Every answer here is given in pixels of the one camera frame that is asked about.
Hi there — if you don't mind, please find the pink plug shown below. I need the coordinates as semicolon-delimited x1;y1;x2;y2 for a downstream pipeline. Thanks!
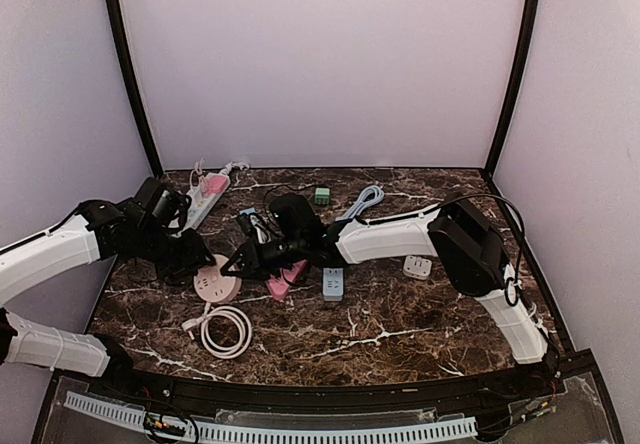
189;159;229;196

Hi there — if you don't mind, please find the left black frame post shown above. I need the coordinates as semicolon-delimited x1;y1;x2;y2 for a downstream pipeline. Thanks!
105;0;164;177

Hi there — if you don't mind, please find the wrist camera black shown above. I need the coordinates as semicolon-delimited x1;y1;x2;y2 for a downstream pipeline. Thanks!
133;177;193;235
235;193;324;245

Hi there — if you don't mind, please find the right black frame post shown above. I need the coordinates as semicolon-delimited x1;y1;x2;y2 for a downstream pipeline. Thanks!
483;0;539;180

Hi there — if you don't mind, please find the white slotted cable duct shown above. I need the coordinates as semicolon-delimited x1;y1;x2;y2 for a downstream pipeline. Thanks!
64;391;478;444

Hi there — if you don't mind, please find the black usb cable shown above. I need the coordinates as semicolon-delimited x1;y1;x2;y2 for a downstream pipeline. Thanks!
262;183;319;210

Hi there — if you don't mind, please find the black frame post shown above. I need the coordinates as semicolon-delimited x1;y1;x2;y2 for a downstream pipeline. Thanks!
483;0;539;180
105;0;164;177

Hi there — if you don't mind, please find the pink triangular power strip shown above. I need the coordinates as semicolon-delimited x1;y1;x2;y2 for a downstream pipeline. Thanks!
266;260;308;302

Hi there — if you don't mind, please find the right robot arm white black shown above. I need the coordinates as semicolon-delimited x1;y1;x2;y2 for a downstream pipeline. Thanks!
220;193;552;398

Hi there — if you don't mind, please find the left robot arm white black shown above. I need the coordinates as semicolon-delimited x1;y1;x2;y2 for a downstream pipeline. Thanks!
1;200;215;400

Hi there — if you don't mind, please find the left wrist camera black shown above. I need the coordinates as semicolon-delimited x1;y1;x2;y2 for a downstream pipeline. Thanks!
133;177;193;235

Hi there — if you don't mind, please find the pink round power socket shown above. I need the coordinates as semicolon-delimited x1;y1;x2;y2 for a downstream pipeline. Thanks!
193;254;241;304

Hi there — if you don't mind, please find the blue grey power strip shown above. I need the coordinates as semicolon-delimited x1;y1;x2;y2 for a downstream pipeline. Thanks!
322;185;386;302

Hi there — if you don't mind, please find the white square plug adapter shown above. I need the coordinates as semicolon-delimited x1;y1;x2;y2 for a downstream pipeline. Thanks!
402;255;432;281

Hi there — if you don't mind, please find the green charger plug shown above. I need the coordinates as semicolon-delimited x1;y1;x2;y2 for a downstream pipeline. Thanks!
314;187;331;206

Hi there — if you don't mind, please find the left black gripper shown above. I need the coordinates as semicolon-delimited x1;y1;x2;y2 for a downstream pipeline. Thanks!
134;224;216;282

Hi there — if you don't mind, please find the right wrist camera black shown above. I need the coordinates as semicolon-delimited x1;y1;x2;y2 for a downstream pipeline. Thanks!
235;193;324;245

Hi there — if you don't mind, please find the long white power strip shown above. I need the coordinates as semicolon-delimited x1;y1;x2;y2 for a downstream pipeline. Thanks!
183;162;250;230

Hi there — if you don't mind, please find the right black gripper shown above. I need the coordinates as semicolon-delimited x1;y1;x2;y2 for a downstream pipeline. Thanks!
223;232;307;279

